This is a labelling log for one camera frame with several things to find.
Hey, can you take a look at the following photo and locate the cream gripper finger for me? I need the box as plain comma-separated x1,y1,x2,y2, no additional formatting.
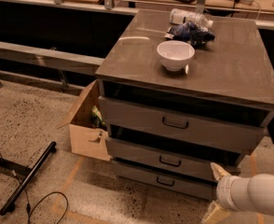
201,201,231,224
211,162,231,181

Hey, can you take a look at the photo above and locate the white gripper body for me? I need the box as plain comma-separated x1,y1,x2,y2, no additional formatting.
216,175,239,212

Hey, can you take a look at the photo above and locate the grey bottom drawer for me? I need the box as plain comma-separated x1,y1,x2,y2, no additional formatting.
113,161,216,201

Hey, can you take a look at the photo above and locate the grey drawer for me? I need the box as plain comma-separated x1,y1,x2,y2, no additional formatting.
106,137,240,183
113,161,216,201
99,96,265,153

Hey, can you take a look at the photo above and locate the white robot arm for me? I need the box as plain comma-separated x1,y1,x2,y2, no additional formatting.
201,162,274,224

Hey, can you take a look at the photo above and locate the grey middle drawer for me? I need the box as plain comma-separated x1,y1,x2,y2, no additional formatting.
106,137,240,183

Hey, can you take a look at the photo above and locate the grey top drawer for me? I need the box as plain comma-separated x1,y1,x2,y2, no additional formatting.
99,96,265,153

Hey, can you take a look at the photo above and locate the grey drawer cabinet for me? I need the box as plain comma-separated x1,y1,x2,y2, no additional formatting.
94,8,274,202

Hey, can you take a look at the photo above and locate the white bowl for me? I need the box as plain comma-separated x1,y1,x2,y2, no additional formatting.
157,40,195,72

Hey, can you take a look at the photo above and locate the green snack bag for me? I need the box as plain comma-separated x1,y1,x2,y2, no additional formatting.
91,105,106,129

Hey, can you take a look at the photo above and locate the cardboard box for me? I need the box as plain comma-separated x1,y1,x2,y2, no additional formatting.
57,81,111,161

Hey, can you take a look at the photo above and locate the blue crumpled chip bag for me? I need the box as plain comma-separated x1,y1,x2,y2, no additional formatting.
165,21,215,47

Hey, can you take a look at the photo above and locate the clear plastic bottle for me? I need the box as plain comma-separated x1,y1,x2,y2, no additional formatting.
170,8,213,28

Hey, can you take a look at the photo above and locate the grey metal railing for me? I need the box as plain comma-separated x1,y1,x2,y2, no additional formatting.
0,42,103,76

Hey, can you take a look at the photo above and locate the black stand leg bar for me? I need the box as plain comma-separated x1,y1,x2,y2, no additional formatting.
0,142,56,216

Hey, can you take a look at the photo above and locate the black floor cable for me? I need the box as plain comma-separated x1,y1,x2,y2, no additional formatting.
0,137,69,224

